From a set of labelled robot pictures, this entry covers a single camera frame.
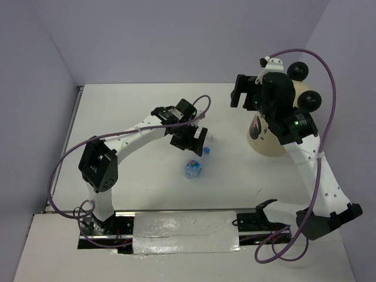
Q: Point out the clear bottle white cap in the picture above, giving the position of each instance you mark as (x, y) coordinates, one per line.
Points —
(209, 137)

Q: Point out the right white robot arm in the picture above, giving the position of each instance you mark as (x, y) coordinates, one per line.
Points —
(283, 121)

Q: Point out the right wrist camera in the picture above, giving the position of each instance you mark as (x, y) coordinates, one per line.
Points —
(269, 64)

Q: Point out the beige cat bin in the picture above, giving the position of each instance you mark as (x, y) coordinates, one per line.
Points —
(259, 136)

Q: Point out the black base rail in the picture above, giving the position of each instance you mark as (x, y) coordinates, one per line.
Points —
(252, 230)

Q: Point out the silver foil base cover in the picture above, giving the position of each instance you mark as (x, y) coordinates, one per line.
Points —
(185, 232)

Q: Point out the small bottle blue cap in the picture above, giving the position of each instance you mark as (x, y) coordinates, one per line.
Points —
(194, 167)

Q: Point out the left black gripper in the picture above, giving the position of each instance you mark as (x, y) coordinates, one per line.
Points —
(193, 144)

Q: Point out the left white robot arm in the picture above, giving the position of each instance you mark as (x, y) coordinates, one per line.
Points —
(101, 157)

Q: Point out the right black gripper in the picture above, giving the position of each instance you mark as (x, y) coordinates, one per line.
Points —
(244, 83)

